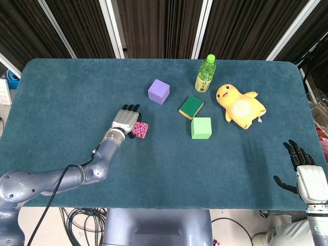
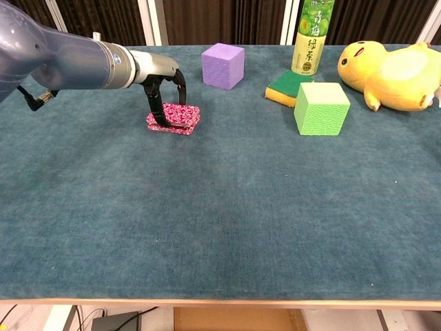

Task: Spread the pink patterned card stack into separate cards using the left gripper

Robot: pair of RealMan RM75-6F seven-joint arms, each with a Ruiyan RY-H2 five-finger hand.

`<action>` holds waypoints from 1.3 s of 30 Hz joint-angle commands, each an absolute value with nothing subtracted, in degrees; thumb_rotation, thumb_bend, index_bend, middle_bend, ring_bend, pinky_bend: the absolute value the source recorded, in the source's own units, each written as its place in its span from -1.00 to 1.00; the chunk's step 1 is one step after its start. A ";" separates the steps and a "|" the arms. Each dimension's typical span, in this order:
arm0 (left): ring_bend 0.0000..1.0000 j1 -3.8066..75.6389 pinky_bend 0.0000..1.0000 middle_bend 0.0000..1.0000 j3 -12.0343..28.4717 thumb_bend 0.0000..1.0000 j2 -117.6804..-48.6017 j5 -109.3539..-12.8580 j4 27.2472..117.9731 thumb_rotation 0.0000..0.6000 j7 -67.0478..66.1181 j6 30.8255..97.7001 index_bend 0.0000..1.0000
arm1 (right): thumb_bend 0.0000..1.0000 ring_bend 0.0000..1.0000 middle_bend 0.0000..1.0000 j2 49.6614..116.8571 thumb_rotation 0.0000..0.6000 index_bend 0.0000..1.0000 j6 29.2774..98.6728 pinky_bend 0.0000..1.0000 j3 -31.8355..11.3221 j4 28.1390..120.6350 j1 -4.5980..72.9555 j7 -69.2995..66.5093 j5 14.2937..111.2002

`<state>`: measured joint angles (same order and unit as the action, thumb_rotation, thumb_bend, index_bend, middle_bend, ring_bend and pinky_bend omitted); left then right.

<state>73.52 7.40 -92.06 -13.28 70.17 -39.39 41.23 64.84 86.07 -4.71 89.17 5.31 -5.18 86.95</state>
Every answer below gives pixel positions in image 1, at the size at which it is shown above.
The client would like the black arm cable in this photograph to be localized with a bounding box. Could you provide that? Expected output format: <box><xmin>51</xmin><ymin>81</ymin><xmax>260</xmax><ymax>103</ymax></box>
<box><xmin>27</xmin><ymin>146</ymin><xmax>100</xmax><ymax>246</ymax></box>

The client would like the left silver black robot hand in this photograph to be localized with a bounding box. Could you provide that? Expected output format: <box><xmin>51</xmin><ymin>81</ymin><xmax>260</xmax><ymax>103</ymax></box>
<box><xmin>111</xmin><ymin>104</ymin><xmax>144</xmax><ymax>140</ymax></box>

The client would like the teal table cloth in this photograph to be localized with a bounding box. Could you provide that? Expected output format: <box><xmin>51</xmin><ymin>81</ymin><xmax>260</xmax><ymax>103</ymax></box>
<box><xmin>0</xmin><ymin>58</ymin><xmax>328</xmax><ymax>211</ymax></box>

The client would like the dark pleated curtain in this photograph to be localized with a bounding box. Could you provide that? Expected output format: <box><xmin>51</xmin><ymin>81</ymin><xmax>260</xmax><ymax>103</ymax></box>
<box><xmin>0</xmin><ymin>0</ymin><xmax>328</xmax><ymax>85</ymax></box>

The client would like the pink patterned card stack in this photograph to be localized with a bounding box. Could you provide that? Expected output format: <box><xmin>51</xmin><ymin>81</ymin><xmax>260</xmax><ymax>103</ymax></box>
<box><xmin>132</xmin><ymin>121</ymin><xmax>149</xmax><ymax>140</ymax></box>

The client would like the blue-grey robot torso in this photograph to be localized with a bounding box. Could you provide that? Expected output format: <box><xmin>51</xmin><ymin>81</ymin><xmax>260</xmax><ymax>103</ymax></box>
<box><xmin>101</xmin><ymin>209</ymin><xmax>214</xmax><ymax>246</ymax></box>

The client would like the blue plastic object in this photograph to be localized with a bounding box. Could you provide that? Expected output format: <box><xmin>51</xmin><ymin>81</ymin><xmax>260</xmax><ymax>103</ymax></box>
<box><xmin>6</xmin><ymin>69</ymin><xmax>21</xmax><ymax>89</ymax></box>

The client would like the white frame post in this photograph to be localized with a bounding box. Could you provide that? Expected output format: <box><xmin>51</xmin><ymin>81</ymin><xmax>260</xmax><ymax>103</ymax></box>
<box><xmin>191</xmin><ymin>0</ymin><xmax>213</xmax><ymax>59</ymax></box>
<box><xmin>37</xmin><ymin>0</ymin><xmax>77</xmax><ymax>59</ymax></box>
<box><xmin>0</xmin><ymin>52</ymin><xmax>23</xmax><ymax>79</ymax></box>
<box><xmin>266</xmin><ymin>0</ymin><xmax>322</xmax><ymax>62</ymax></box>
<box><xmin>98</xmin><ymin>0</ymin><xmax>126</xmax><ymax>59</ymax></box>

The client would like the green foam cube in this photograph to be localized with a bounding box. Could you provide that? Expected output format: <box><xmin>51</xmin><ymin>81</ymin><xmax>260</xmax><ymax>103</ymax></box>
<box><xmin>190</xmin><ymin>117</ymin><xmax>213</xmax><ymax>140</ymax></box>

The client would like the yellow plush toy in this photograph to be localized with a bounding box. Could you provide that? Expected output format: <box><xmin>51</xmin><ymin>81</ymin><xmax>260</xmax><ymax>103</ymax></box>
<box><xmin>215</xmin><ymin>84</ymin><xmax>267</xmax><ymax>130</ymax></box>

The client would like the purple foam cube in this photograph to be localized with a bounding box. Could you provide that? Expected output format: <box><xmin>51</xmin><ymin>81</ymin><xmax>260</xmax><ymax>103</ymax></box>
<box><xmin>148</xmin><ymin>78</ymin><xmax>171</xmax><ymax>106</ymax></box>

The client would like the white power strip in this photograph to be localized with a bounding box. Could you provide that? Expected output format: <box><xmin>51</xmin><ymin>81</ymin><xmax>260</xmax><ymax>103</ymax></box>
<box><xmin>0</xmin><ymin>78</ymin><xmax>13</xmax><ymax>106</ymax></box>

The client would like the black floor cable bundle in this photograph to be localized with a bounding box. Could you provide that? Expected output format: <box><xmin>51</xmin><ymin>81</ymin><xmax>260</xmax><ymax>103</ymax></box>
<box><xmin>59</xmin><ymin>207</ymin><xmax>107</xmax><ymax>246</ymax></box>

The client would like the green tea bottle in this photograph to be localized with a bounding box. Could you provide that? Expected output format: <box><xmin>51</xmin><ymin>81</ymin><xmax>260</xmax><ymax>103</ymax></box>
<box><xmin>194</xmin><ymin>54</ymin><xmax>217</xmax><ymax>93</ymax></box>

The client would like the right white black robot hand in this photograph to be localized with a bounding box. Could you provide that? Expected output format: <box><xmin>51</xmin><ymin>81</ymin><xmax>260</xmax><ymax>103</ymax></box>
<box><xmin>273</xmin><ymin>139</ymin><xmax>328</xmax><ymax>204</ymax></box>

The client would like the yellow green sponge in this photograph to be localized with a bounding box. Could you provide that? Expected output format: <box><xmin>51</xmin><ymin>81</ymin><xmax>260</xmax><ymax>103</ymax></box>
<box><xmin>178</xmin><ymin>94</ymin><xmax>204</xmax><ymax>120</ymax></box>

